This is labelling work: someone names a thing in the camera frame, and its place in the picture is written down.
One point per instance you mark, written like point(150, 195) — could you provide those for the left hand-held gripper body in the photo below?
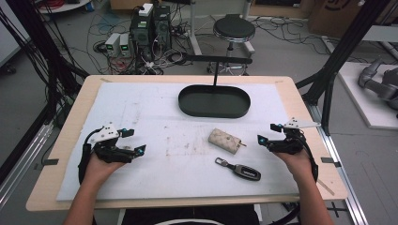
point(108, 151)

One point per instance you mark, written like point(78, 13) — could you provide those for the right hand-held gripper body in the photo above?
point(291, 144)

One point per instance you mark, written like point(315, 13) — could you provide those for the black car key fob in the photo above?
point(247, 172)

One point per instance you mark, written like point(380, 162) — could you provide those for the beige key pouch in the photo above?
point(223, 140)

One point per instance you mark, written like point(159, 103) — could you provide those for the black oval tray with hanger stand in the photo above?
point(214, 103)

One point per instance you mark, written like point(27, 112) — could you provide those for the person's right hand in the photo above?
point(295, 164)

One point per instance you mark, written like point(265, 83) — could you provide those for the person's left hand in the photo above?
point(100, 170)

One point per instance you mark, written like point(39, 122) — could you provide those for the white foam mat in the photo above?
point(162, 181)

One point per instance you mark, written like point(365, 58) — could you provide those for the grey tape piece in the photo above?
point(50, 162)
point(328, 160)

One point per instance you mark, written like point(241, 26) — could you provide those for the light wooden table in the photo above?
point(73, 125)

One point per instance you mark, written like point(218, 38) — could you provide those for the white platform board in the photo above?
point(359, 100)

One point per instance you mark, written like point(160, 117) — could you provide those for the person's black clothing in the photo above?
point(194, 215)

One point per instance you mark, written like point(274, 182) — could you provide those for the grey power supply unit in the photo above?
point(125, 45)
point(112, 44)

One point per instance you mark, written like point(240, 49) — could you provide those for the black computer tower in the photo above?
point(162, 26)
point(141, 34)

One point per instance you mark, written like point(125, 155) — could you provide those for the black round stool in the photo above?
point(234, 28)

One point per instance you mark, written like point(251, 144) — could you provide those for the white metal table leg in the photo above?
point(194, 31)

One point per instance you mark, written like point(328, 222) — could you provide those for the brown cardboard box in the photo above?
point(331, 15)

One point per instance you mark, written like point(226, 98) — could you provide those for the white box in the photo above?
point(145, 9)

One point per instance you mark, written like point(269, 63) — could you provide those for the aluminium rail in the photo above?
point(341, 168)
point(28, 159)

